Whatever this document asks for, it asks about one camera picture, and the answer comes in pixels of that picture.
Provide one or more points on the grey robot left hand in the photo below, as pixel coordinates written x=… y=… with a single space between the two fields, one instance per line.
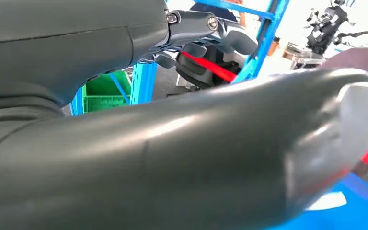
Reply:
x=171 y=158

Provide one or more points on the green plastic crate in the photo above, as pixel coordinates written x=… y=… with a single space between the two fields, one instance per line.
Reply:
x=101 y=92

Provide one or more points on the black stanchion post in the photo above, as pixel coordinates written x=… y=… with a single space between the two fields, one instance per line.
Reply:
x=196 y=74

